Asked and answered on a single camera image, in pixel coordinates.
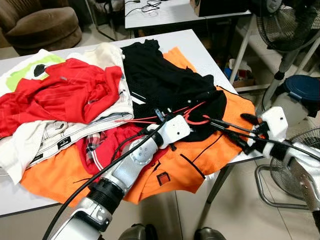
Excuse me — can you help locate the red shirt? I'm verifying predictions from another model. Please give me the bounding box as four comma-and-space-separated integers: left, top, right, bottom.
0, 57, 123, 138

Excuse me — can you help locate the beige garment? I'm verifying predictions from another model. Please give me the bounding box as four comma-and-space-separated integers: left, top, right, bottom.
65, 42, 135, 121

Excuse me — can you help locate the chrome floor fan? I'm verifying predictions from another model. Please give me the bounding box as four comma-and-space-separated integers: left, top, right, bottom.
255, 127, 320, 211

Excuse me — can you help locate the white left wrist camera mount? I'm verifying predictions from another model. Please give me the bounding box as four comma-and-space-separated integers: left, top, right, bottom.
159, 115, 192, 148

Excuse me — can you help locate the grey robot right leg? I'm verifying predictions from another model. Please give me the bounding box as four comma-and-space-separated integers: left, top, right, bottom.
194, 227, 226, 240

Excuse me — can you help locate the white desk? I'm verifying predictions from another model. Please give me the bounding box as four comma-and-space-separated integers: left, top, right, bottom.
124, 0, 273, 95

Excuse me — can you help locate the red plastic hanger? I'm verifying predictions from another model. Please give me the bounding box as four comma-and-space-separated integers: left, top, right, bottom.
115, 101, 211, 126

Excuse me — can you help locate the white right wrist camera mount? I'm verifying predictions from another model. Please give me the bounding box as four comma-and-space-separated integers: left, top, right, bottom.
260, 106, 289, 143

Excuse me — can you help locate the orange shirt black trim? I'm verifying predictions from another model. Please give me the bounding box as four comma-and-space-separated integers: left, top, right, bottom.
20, 46, 257, 206

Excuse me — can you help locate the brown armchair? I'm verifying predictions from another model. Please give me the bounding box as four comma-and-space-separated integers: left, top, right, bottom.
0, 0, 83, 56

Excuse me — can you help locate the white grey striped garment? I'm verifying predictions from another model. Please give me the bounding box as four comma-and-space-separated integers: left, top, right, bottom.
0, 90, 136, 185

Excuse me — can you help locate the red garment plaid lining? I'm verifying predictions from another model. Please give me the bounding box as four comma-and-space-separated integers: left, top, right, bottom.
75, 122, 173, 176

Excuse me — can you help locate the black pedestal fan white pole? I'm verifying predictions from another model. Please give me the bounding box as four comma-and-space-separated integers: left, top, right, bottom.
255, 0, 320, 116

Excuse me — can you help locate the grey robot left leg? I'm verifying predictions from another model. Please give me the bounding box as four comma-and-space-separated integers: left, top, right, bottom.
117, 223, 158, 240

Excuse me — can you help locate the white shirt green print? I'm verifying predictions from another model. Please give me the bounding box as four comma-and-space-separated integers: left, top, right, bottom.
0, 48, 68, 96

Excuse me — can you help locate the grey robot leg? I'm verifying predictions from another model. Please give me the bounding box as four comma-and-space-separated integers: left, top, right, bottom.
194, 227, 226, 240
117, 223, 158, 240

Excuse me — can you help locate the black desk cable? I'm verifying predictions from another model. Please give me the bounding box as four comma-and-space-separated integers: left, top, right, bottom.
125, 0, 163, 14

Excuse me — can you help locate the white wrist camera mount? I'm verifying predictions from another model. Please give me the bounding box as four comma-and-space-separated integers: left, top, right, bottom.
159, 115, 192, 148
260, 106, 289, 143

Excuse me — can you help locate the white bucket blue lid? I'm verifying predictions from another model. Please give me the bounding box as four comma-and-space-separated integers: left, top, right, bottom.
272, 75, 320, 126

